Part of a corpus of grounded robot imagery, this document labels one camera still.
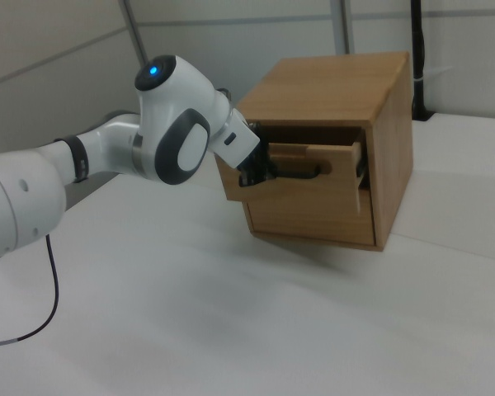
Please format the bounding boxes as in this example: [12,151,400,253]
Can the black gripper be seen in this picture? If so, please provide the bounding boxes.
[237,120,275,190]

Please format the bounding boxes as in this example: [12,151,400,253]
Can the wooden drawer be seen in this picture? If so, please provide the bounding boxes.
[215,139,372,216]

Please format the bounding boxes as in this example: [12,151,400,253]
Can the wooden cabinet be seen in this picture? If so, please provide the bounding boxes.
[215,50,414,253]

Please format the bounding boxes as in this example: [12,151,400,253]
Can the grey partition post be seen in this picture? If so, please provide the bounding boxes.
[120,0,150,68]
[338,0,356,55]

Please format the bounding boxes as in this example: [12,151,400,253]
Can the black velcro cable strap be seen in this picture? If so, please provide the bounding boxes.
[54,134,92,184]

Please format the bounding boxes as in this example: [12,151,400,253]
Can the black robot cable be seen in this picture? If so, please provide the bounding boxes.
[0,233,61,349]

